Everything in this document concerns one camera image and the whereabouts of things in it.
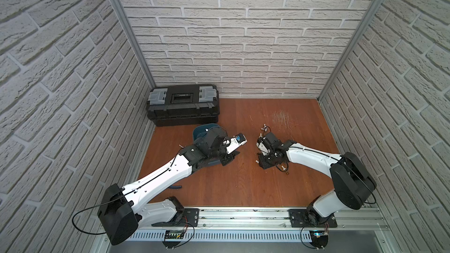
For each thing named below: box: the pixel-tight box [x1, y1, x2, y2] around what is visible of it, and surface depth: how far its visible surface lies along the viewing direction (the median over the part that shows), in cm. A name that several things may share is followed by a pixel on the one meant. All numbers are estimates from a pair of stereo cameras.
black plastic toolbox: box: [145, 84, 220, 127], surface depth 97 cm
